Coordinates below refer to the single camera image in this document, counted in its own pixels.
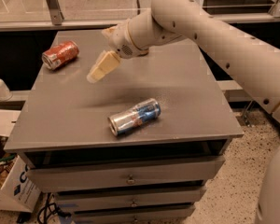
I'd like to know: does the silver blue energy drink can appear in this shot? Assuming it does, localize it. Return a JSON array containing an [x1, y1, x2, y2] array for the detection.
[[108, 98, 161, 136]]

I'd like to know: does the white cardboard box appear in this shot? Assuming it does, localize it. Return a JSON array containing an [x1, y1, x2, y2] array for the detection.
[[0, 157, 40, 213]]

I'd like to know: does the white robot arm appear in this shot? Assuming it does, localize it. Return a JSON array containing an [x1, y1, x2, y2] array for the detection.
[[87, 0, 280, 224]]

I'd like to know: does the red coke can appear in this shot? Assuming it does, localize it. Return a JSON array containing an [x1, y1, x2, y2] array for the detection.
[[42, 41, 79, 70]]

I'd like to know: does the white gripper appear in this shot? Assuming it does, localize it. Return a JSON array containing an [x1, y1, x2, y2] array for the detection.
[[87, 21, 139, 83]]

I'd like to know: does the black cable bundle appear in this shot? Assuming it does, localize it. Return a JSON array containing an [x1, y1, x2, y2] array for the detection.
[[36, 193, 73, 224]]

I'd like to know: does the grey drawer cabinet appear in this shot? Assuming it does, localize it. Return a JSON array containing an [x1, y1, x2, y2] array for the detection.
[[6, 30, 242, 224]]

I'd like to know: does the grey metal railing frame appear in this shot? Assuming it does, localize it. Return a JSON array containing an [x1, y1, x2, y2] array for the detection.
[[0, 0, 280, 31]]

